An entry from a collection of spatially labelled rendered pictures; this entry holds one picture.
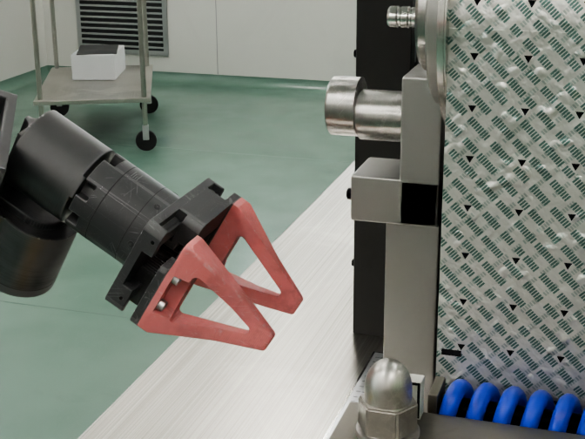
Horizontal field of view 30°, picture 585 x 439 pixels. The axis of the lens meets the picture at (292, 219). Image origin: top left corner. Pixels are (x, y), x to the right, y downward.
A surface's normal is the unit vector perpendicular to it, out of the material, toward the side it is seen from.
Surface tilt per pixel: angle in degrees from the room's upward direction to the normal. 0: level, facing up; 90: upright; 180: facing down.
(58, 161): 64
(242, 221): 88
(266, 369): 0
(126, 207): 60
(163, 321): 101
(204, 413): 0
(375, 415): 90
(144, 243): 90
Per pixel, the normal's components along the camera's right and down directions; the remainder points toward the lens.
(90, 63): -0.04, 0.32
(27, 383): 0.00, -0.95
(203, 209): 0.48, -0.77
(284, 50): -0.31, 0.30
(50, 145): 0.11, -0.30
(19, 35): 0.95, 0.09
